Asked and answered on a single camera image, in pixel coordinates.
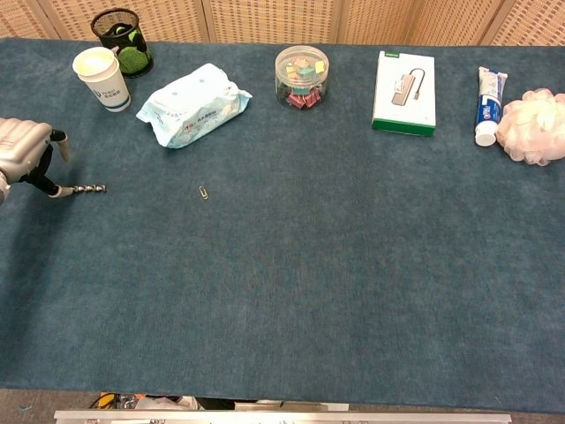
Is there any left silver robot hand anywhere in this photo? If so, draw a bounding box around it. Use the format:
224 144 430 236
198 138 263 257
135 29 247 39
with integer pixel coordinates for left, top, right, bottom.
0 117 75 199

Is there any pink bath loofah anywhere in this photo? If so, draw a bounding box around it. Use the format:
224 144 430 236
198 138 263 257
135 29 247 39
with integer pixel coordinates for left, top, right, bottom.
496 87 565 167

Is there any clear jar of binder clips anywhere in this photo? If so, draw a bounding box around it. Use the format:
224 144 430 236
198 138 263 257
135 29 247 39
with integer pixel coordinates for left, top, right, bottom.
275 44 331 111

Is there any green sponge scrubber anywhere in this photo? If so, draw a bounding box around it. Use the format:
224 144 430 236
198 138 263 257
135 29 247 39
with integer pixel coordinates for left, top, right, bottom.
115 25 152 74

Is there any wet wipes pack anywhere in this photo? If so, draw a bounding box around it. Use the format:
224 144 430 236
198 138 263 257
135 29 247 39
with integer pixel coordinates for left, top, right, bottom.
135 63 253 149

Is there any aluminium rail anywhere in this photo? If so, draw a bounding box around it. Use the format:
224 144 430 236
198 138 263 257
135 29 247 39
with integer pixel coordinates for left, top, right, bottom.
53 409 513 424

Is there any white USB hub box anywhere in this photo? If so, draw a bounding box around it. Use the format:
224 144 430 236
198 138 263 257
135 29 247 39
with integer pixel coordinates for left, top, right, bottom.
371 49 437 138

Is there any bamboo folding screen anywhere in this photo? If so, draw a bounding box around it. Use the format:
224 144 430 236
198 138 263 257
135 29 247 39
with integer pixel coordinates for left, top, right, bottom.
0 0 565 47

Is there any white paper cup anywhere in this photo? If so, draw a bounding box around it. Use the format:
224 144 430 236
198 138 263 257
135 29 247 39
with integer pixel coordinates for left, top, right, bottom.
72 46 132 113

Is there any white blue toothpaste tube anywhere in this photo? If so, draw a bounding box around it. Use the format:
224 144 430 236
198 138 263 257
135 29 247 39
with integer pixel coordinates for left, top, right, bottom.
474 66 509 148

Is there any teal felt table cloth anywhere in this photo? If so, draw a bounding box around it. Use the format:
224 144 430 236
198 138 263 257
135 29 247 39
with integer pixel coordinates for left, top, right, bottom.
0 37 565 415

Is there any black mesh pen holder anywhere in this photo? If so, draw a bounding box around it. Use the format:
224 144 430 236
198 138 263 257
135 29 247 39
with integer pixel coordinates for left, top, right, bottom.
90 8 154 80

